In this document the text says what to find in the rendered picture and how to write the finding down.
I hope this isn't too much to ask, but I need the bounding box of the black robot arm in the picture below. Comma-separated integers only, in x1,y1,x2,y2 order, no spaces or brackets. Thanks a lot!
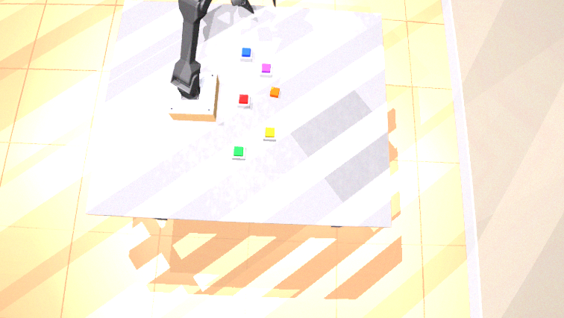
170,0,212,100

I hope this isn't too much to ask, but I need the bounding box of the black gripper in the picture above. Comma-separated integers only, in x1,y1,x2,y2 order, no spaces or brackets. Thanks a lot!
231,0,276,14

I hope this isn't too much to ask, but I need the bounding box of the purple button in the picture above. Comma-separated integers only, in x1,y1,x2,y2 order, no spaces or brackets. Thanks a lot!
260,63,272,78

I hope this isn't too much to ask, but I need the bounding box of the red button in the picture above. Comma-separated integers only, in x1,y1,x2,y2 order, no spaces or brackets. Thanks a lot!
236,93,251,108

